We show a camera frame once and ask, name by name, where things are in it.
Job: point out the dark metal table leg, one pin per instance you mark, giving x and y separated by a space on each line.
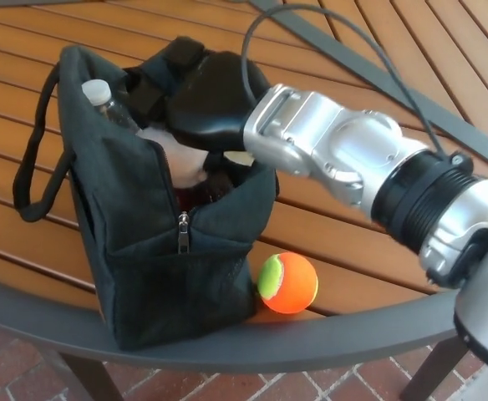
95 380
430 367

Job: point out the dark grey insulated lunch bag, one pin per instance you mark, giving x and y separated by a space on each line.
123 229

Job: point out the orange and green tennis ball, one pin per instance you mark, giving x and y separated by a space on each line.
292 284

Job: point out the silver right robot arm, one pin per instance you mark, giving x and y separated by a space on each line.
373 167

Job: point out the clear plastic water bottle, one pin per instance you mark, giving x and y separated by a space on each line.
95 92

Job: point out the cream round soft toy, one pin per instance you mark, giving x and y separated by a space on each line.
185 163

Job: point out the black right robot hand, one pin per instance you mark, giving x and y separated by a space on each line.
210 96

